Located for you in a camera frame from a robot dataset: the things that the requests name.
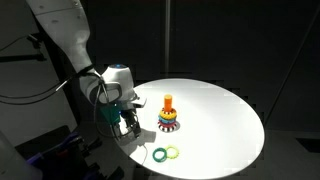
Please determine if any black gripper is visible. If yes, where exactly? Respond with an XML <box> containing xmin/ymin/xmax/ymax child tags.
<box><xmin>112</xmin><ymin>108</ymin><xmax>142</xmax><ymax>140</ymax></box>

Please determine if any grey vertical pole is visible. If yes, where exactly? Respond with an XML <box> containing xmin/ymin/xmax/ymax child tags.
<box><xmin>164</xmin><ymin>0</ymin><xmax>172</xmax><ymax>80</ymax></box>

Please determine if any dark green toothed ring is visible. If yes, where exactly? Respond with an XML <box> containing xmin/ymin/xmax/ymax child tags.
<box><xmin>152</xmin><ymin>147</ymin><xmax>168</xmax><ymax>163</ymax></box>

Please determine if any black white striped ring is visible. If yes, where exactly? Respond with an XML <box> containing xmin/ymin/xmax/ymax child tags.
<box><xmin>157</xmin><ymin>121</ymin><xmax>178</xmax><ymax>133</ymax></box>

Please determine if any red stacking ring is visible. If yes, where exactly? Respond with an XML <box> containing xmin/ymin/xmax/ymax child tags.
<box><xmin>157</xmin><ymin>119</ymin><xmax>178</xmax><ymax>127</ymax></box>

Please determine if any blue stacking ring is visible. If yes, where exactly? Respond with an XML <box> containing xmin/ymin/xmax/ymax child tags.
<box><xmin>158</xmin><ymin>115</ymin><xmax>178</xmax><ymax>124</ymax></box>

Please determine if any yellow stacking ring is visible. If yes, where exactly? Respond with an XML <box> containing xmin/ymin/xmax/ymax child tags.
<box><xmin>158</xmin><ymin>108</ymin><xmax>178</xmax><ymax>121</ymax></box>

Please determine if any orange stacking post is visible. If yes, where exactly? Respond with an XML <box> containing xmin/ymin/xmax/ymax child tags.
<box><xmin>163</xmin><ymin>94</ymin><xmax>174</xmax><ymax>113</ymax></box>

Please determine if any lime green toothed ring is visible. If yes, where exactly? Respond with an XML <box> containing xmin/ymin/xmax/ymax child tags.
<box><xmin>165</xmin><ymin>144</ymin><xmax>181</xmax><ymax>160</ymax></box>

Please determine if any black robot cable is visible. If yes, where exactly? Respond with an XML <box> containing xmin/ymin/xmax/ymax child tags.
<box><xmin>0</xmin><ymin>73</ymin><xmax>116</xmax><ymax>138</ymax></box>

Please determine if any black camera stand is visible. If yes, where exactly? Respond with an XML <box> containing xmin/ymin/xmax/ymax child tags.
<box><xmin>0</xmin><ymin>32</ymin><xmax>48</xmax><ymax>64</ymax></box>

